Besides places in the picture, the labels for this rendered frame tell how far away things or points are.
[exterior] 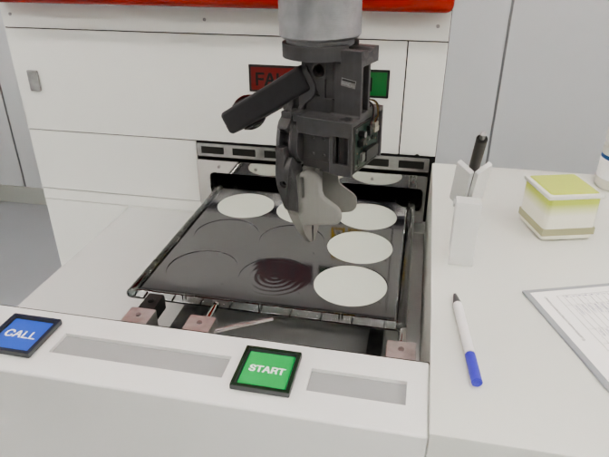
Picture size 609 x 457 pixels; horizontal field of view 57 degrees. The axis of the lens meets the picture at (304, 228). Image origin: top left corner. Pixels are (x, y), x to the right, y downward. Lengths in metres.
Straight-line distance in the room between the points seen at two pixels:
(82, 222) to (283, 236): 0.56
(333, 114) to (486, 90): 2.03
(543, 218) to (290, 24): 0.44
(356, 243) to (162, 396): 0.44
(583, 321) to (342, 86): 0.35
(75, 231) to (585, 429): 1.08
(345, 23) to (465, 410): 0.35
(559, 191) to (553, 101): 1.80
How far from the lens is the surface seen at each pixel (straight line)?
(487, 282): 0.69
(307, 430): 0.51
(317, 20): 0.50
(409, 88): 0.99
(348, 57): 0.51
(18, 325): 0.66
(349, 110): 0.52
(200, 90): 1.07
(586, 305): 0.69
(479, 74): 2.51
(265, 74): 1.02
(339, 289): 0.76
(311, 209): 0.57
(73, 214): 1.31
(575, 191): 0.80
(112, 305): 0.92
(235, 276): 0.79
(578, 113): 2.62
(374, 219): 0.95
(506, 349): 0.59
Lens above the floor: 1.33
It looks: 28 degrees down
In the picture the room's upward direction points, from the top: straight up
